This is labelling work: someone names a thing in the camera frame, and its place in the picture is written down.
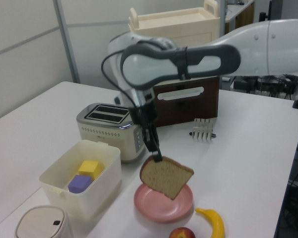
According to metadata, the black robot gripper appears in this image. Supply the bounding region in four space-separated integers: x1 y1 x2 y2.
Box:
128 99 163 163

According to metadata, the brown toast bread slice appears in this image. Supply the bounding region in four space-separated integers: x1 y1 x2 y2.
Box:
140 156 195 201

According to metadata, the pink plate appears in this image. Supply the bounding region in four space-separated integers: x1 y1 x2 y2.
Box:
133 183 194 223

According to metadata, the chrome and cream toaster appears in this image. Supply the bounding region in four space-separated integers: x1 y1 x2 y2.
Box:
76 103 143 164

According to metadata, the metal toast rack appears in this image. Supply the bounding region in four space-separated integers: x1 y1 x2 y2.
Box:
188 118 217 141

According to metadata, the yellow cube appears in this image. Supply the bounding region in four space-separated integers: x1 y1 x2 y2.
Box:
77 160 101 179

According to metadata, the white plastic container box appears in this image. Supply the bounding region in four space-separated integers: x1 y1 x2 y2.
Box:
39 140 122 219

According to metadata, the purple cube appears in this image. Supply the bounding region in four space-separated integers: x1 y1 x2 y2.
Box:
67 175 92 194

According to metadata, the red apple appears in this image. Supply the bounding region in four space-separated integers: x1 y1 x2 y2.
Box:
168 227 196 238

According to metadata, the yellow banana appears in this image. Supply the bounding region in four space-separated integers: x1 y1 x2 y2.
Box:
195 207 225 238

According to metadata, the beige plastic cart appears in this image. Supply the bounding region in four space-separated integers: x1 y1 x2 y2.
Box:
128 0 221 49

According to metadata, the cream bin with lid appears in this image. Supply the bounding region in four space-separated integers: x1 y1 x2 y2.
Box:
14 205 74 238

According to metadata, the wooden desk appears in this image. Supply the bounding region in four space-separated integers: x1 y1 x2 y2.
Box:
224 0 255 34

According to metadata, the black monitor pole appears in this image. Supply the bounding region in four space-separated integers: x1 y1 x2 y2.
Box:
259 0 273 21

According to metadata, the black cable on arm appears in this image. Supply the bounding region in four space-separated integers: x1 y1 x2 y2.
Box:
100 41 189 112

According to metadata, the tangle of black cables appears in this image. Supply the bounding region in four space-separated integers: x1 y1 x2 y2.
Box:
222 74 298 100

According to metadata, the grey partition post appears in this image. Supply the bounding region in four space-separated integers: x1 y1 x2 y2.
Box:
55 0 80 84

